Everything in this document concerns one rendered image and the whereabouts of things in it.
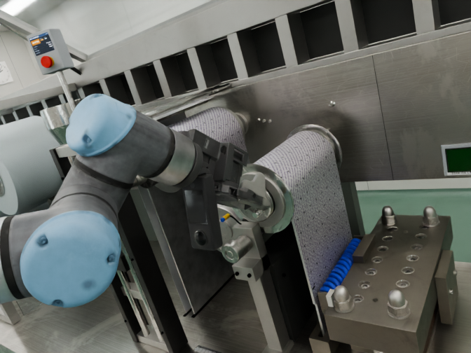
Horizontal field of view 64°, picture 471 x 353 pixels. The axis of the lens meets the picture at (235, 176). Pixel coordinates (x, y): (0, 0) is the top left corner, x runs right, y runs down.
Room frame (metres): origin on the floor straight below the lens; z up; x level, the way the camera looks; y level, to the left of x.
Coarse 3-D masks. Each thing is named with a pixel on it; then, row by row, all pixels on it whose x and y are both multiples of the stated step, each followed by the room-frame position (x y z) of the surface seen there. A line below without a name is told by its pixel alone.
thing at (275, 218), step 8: (248, 176) 0.68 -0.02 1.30; (272, 184) 0.65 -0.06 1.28; (272, 192) 0.65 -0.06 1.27; (280, 192) 0.65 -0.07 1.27; (280, 200) 0.64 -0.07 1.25; (280, 208) 0.65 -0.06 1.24; (272, 216) 0.66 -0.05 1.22; (280, 216) 0.65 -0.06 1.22; (264, 224) 0.68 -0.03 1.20; (272, 224) 0.67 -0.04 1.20
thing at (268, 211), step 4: (268, 192) 0.66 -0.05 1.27; (268, 196) 0.65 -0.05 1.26; (272, 196) 0.66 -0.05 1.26; (268, 200) 0.65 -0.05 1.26; (272, 200) 0.65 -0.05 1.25; (272, 204) 0.65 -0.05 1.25; (248, 208) 0.68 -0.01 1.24; (252, 208) 0.67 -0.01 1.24; (256, 208) 0.66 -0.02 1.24; (268, 208) 0.65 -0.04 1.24; (272, 208) 0.65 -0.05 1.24; (244, 212) 0.68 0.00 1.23; (248, 212) 0.68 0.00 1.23; (264, 212) 0.65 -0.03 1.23; (268, 212) 0.65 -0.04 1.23; (272, 212) 0.66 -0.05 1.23; (248, 216) 0.68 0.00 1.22; (252, 216) 0.67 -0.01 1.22; (260, 216) 0.66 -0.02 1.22; (264, 216) 0.66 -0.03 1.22; (268, 216) 0.65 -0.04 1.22; (252, 220) 0.68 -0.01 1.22; (256, 220) 0.67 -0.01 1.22; (260, 220) 0.66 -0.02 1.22; (264, 220) 0.66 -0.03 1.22
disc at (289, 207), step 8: (248, 168) 0.68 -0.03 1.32; (256, 168) 0.67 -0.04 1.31; (264, 168) 0.66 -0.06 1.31; (272, 176) 0.65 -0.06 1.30; (280, 184) 0.65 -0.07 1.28; (288, 192) 0.64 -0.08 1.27; (288, 200) 0.64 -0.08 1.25; (288, 208) 0.64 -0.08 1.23; (240, 216) 0.72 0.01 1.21; (288, 216) 0.65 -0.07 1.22; (280, 224) 0.66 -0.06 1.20; (288, 224) 0.65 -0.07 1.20; (264, 232) 0.69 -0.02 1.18; (272, 232) 0.68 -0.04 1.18
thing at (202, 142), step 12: (180, 132) 0.56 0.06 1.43; (192, 132) 0.55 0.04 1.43; (204, 144) 0.55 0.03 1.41; (216, 144) 0.57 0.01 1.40; (228, 144) 0.57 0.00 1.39; (204, 156) 0.56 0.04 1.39; (216, 156) 0.57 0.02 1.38; (228, 156) 0.56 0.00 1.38; (240, 156) 0.60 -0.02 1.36; (192, 168) 0.51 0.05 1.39; (204, 168) 0.54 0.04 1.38; (216, 168) 0.56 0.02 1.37; (228, 168) 0.56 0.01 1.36; (240, 168) 0.59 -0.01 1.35; (192, 180) 0.51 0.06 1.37; (216, 180) 0.55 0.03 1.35; (228, 180) 0.55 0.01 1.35; (216, 192) 0.54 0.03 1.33; (228, 192) 0.54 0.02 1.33
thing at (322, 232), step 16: (336, 192) 0.80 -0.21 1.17; (320, 208) 0.73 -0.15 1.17; (336, 208) 0.79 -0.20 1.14; (304, 224) 0.67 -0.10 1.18; (320, 224) 0.72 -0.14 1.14; (336, 224) 0.78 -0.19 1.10; (304, 240) 0.66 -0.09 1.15; (320, 240) 0.71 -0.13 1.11; (336, 240) 0.76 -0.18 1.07; (304, 256) 0.65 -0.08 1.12; (320, 256) 0.70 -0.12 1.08; (336, 256) 0.75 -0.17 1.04; (320, 272) 0.68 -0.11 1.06
